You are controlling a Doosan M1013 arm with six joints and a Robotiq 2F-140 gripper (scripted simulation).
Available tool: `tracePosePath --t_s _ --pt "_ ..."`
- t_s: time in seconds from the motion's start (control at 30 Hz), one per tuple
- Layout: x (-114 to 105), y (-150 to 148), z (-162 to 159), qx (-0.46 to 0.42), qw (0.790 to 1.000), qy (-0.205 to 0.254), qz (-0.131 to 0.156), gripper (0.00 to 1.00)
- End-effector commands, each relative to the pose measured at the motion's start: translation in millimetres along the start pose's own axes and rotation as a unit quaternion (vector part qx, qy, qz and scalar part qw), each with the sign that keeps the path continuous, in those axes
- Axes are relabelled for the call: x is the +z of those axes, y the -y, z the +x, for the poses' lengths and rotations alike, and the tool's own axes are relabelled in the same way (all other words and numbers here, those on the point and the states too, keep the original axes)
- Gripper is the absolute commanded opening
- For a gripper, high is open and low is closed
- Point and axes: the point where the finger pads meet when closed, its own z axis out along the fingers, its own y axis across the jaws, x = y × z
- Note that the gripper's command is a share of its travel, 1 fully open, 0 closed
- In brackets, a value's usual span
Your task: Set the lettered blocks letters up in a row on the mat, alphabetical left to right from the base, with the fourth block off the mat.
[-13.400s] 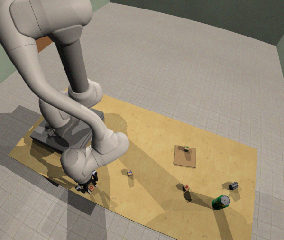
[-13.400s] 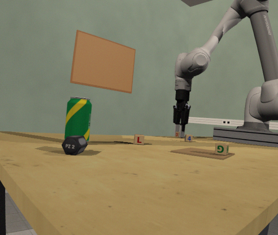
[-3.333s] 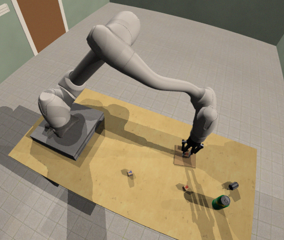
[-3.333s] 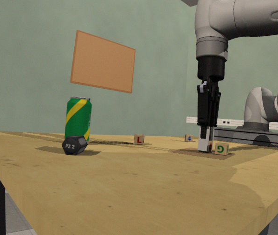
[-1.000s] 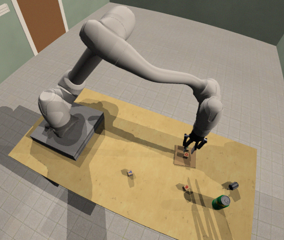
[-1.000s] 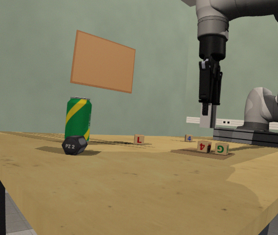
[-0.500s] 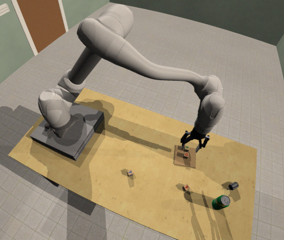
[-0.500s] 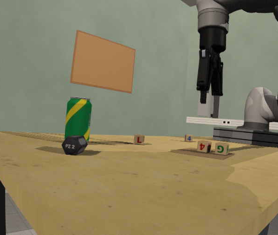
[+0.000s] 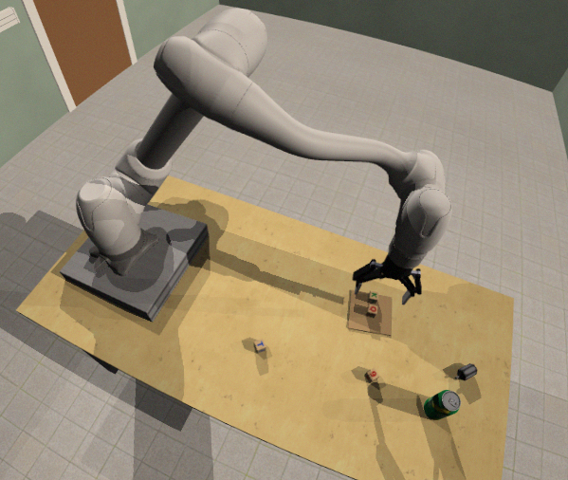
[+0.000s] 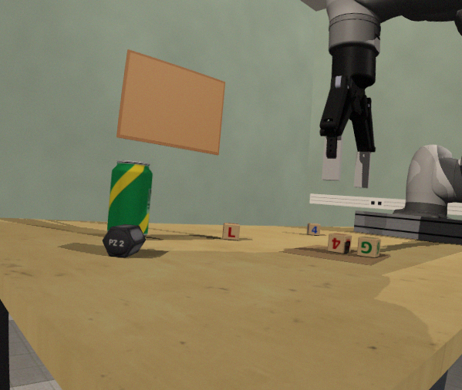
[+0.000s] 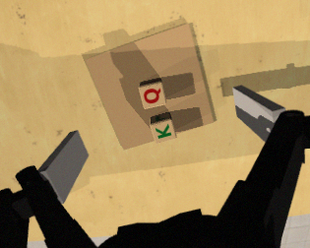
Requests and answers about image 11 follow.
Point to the beige block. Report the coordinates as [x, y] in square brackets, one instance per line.
[162, 128]
[152, 93]

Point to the tan square mat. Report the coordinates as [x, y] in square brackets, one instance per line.
[169, 55]

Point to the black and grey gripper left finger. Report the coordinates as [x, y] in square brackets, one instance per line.
[60, 172]

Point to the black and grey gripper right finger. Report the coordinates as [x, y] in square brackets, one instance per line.
[258, 207]

